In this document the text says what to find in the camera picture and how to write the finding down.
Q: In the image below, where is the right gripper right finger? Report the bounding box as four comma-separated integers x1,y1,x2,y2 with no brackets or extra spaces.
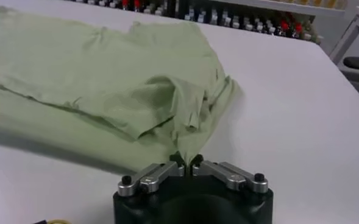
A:
188,153,269,194

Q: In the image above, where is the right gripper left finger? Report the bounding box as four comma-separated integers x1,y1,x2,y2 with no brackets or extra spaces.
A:
117,152,187,197

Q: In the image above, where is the light green printed t-shirt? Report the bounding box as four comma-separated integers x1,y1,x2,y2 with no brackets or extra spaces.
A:
0,4,244,176

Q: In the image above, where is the small blue water bottle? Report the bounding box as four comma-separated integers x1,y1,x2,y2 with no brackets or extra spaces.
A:
196,9,207,24
185,5,196,21

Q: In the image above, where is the white glass drinks cabinet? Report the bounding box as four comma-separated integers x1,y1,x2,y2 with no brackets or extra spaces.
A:
65,0,174,19
166,0,347,46

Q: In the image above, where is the white side table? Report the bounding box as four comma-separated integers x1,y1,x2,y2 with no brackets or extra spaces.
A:
330,5,359,66

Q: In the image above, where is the yellow ring connector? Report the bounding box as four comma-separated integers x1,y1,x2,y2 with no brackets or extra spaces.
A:
32,219,72,224

